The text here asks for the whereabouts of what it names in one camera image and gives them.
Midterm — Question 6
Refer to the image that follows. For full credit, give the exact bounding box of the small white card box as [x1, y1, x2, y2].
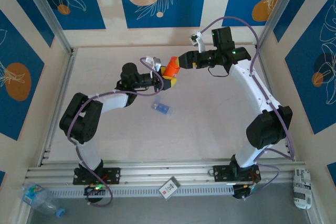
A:
[159, 176, 182, 200]

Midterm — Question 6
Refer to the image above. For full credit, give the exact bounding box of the blue clear pill organizer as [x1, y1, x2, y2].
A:
[151, 97, 174, 116]

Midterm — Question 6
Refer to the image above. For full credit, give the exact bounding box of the clear plastic water bottle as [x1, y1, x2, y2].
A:
[18, 182, 66, 218]

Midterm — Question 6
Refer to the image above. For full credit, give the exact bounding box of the aluminium frame post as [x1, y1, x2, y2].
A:
[257, 0, 301, 50]
[19, 0, 73, 53]

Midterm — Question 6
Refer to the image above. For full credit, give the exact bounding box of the black right controller board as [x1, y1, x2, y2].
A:
[232, 183, 257, 200]

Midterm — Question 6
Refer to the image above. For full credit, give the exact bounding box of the black controller board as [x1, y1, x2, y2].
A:
[232, 183, 257, 200]
[83, 183, 107, 197]

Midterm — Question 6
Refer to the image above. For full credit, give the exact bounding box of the newspaper wrapped package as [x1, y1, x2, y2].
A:
[291, 167, 313, 210]

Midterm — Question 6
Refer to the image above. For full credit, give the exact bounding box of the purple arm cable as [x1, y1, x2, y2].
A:
[198, 16, 295, 202]
[67, 57, 165, 207]

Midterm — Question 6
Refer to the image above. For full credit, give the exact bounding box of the black left controller board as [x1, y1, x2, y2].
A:
[83, 183, 107, 197]

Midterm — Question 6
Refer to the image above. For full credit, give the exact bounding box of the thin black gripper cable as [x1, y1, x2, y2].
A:
[207, 65, 230, 78]

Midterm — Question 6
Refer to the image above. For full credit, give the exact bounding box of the aluminium side rail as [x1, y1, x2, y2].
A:
[256, 47, 296, 162]
[39, 48, 77, 167]

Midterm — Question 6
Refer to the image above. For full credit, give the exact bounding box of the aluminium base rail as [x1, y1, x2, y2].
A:
[25, 158, 307, 185]

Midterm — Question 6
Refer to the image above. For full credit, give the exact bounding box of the orange pill bottle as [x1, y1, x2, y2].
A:
[164, 56, 182, 77]

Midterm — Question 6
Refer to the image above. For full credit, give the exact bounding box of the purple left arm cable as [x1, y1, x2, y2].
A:
[67, 57, 165, 207]

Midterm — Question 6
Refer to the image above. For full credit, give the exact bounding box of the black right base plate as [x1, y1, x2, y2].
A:
[213, 164, 261, 183]

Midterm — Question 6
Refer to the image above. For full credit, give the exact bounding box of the grey slotted cable duct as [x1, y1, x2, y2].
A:
[47, 184, 295, 198]

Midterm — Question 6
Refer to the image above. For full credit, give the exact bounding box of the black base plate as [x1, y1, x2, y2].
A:
[213, 164, 261, 183]
[72, 167, 122, 186]

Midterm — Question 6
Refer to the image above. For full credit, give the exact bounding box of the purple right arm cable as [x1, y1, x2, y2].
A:
[198, 16, 295, 202]

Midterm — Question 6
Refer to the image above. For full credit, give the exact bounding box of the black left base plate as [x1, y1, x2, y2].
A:
[72, 167, 122, 186]

